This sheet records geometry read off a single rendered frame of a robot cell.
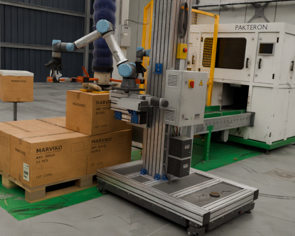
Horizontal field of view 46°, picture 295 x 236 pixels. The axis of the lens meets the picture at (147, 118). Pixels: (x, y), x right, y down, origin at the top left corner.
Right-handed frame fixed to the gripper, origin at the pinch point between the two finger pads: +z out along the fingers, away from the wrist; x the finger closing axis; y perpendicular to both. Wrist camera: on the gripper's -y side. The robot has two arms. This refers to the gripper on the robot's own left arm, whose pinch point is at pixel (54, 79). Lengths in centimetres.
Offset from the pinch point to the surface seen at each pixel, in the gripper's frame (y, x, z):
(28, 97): 78, 169, 39
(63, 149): 2, -15, 63
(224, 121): 252, -48, 55
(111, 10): 59, -11, -69
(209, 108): 298, 5, 46
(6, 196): -38, 13, 107
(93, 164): 37, -18, 84
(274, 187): 187, -148, 108
